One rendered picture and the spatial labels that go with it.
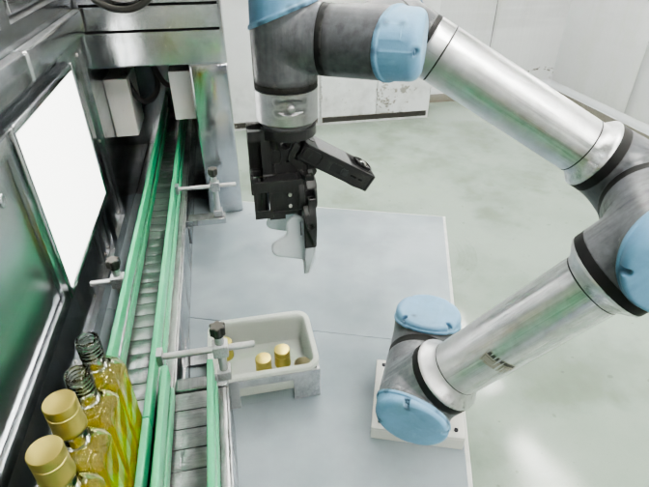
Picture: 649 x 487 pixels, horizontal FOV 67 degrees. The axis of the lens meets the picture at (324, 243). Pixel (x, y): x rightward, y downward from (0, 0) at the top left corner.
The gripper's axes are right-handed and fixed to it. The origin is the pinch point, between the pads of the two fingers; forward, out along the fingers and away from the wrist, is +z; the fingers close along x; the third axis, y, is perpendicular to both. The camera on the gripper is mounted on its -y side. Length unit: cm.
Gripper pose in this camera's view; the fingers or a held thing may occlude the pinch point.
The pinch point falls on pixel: (307, 253)
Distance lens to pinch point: 71.7
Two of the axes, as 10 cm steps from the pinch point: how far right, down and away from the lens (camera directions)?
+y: -9.8, 1.1, -1.7
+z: 0.0, 8.3, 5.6
